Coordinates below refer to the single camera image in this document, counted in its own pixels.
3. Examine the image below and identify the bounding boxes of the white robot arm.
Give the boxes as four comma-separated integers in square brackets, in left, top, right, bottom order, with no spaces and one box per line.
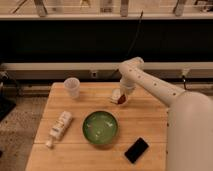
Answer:
[119,57,213,171]

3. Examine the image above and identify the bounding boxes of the black smartphone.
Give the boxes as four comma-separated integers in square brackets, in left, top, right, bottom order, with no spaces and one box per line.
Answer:
[124,137,149,164]

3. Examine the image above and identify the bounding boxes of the red pepper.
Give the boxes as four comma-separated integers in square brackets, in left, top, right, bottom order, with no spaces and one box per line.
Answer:
[118,94,127,104]

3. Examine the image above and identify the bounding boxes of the white plastic bottle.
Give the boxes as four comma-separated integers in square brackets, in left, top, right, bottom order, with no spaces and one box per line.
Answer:
[46,111,72,148]

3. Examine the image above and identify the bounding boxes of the black hanging cable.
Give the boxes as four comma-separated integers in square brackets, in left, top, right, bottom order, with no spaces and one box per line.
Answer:
[107,10,144,80]

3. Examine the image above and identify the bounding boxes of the green bowl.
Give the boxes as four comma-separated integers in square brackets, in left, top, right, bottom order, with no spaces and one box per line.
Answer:
[82,111,118,145]

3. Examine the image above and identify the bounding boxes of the white sponge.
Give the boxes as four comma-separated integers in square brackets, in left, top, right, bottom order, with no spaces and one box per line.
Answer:
[110,88,121,104]

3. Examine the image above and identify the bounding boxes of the clear plastic cup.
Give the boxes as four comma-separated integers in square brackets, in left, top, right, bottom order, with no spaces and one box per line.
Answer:
[64,77,80,99]

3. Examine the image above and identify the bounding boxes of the white wall outlet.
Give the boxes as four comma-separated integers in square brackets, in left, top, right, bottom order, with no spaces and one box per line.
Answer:
[91,71,98,78]

